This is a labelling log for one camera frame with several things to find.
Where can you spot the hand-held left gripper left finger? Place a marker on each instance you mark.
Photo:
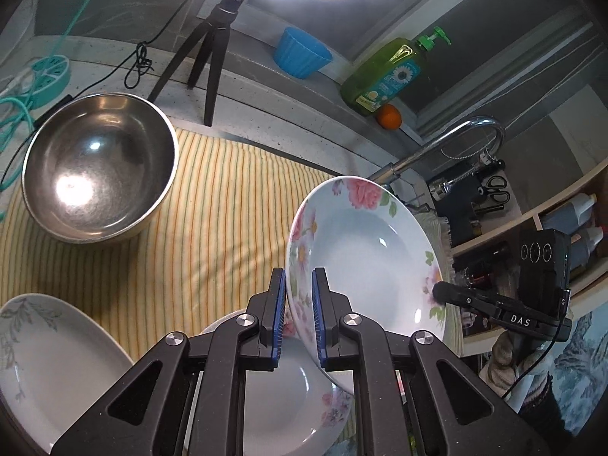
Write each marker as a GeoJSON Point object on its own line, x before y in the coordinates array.
{"type": "Point", "coordinates": [279, 313]}

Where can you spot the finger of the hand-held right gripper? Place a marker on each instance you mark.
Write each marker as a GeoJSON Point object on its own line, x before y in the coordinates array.
{"type": "Point", "coordinates": [463, 297]}

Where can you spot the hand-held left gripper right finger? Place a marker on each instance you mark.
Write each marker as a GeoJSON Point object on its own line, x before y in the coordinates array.
{"type": "Point", "coordinates": [317, 323]}

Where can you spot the pink floral deep plate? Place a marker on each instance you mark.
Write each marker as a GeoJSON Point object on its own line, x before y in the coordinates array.
{"type": "Point", "coordinates": [285, 399]}
{"type": "Point", "coordinates": [370, 266]}

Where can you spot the person's right forearm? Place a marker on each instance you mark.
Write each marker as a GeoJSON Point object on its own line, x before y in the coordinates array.
{"type": "Point", "coordinates": [546, 408]}

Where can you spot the person's right hand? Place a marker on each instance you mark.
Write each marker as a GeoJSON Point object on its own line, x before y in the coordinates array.
{"type": "Point", "coordinates": [506, 356]}

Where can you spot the red label can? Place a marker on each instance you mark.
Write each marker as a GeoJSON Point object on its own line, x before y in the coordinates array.
{"type": "Point", "coordinates": [479, 278]}

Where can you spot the grey cap sauce bottle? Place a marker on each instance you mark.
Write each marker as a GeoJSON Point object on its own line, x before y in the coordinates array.
{"type": "Point", "coordinates": [589, 247]}

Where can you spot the black bottle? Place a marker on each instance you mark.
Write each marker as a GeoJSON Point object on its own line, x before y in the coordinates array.
{"type": "Point", "coordinates": [494, 251]}

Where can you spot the wooden shelf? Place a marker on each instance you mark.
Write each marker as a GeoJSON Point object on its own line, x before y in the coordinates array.
{"type": "Point", "coordinates": [522, 216]}

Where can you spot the dark sauce bottle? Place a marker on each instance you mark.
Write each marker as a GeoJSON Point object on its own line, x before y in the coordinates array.
{"type": "Point", "coordinates": [567, 213]}

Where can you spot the black knife block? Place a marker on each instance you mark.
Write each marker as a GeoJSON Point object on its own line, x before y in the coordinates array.
{"type": "Point", "coordinates": [456, 218]}

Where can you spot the black scissors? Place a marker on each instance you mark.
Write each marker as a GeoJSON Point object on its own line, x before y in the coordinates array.
{"type": "Point", "coordinates": [498, 189]}

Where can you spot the printed blanket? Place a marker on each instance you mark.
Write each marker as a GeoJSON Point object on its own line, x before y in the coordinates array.
{"type": "Point", "coordinates": [584, 356]}

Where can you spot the yellow striped cloth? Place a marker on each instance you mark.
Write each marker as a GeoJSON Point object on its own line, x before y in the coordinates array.
{"type": "Point", "coordinates": [213, 228]}

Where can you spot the chrome faucet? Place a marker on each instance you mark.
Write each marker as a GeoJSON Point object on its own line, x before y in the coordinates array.
{"type": "Point", "coordinates": [427, 148]}

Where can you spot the orange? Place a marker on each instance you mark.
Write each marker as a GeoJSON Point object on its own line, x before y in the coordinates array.
{"type": "Point", "coordinates": [389, 116]}

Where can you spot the grey leaf print plate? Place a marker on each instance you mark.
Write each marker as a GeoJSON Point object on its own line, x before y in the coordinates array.
{"type": "Point", "coordinates": [57, 370]}

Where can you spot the stainless steel bowl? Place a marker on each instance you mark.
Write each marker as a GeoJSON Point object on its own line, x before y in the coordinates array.
{"type": "Point", "coordinates": [95, 166]}

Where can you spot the green dish soap bottle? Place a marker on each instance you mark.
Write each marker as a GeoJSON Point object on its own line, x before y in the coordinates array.
{"type": "Point", "coordinates": [380, 76]}

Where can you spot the blue ribbed cup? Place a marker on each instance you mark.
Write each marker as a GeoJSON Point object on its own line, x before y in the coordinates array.
{"type": "Point", "coordinates": [301, 54]}

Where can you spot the black tripod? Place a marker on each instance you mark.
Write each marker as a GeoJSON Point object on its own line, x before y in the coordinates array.
{"type": "Point", "coordinates": [227, 9]}

